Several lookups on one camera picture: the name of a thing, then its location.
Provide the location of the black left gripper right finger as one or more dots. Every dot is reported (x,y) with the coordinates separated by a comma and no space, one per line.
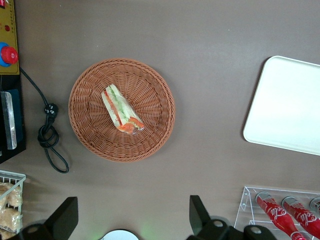
(200,220)

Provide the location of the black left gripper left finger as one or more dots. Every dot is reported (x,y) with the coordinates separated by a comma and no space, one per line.
(63,220)

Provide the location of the round brown wicker basket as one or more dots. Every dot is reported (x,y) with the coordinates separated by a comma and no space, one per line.
(95,120)

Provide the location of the wrapped sandwich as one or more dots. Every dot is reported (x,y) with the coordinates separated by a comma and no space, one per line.
(119,111)

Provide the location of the white rectangular tray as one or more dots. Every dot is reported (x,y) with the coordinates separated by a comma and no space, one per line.
(285,105)

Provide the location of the clear acrylic bottle rack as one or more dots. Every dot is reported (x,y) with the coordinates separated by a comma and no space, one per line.
(246,210)

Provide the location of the packaged bread snack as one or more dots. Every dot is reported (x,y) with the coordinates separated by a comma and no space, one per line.
(10,220)
(11,197)

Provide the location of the white round object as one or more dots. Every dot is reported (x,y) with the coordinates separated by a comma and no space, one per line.
(120,235)

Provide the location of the red cola bottle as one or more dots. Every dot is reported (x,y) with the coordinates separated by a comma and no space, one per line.
(303,215)
(276,215)

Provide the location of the red emergency stop button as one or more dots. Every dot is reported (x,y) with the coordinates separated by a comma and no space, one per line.
(8,55)

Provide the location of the yellow control box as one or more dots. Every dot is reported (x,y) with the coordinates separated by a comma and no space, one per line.
(10,30)

